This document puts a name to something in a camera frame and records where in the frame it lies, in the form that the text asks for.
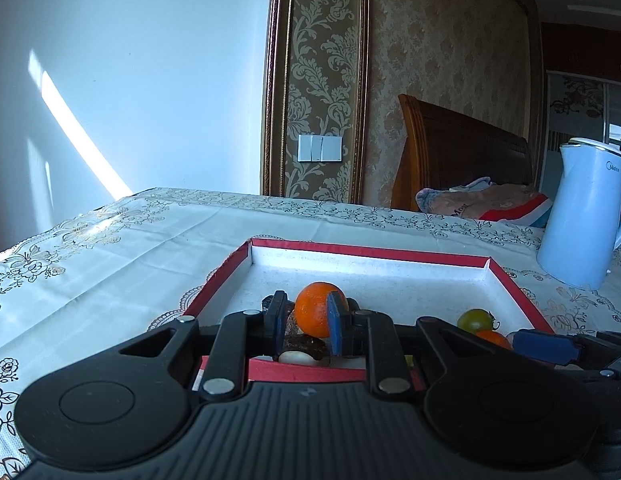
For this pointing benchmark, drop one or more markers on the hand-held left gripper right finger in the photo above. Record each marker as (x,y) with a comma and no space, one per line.
(336,325)

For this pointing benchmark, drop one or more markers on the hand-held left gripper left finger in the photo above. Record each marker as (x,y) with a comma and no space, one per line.
(277,322)

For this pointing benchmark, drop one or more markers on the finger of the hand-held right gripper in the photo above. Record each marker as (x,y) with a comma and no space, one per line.
(545,347)
(615,339)

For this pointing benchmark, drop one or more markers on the orange tangerine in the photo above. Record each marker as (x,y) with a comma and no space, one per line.
(310,312)

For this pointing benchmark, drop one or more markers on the dark marbled block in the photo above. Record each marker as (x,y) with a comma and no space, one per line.
(303,345)

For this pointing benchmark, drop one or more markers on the small orange tomato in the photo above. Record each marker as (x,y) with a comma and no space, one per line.
(491,339)

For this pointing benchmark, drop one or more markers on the red shallow cardboard box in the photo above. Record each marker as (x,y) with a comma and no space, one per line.
(390,280)

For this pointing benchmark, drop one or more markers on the green tomato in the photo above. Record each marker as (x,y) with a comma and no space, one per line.
(474,320)

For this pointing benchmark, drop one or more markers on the pale round fruit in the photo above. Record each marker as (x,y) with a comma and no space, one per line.
(296,358)

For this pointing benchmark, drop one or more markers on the white electric kettle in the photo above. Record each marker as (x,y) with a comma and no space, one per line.
(575,220)

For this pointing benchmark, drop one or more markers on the pink plush pillow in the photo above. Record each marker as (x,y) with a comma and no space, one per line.
(485,205)

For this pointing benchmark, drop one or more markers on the wooden chair back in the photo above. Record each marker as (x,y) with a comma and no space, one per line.
(460,160)

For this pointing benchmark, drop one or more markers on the floral sliding-door wardrobe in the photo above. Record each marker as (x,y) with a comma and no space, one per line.
(575,105)

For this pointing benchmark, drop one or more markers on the white wall light switch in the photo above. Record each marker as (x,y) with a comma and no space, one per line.
(319,148)

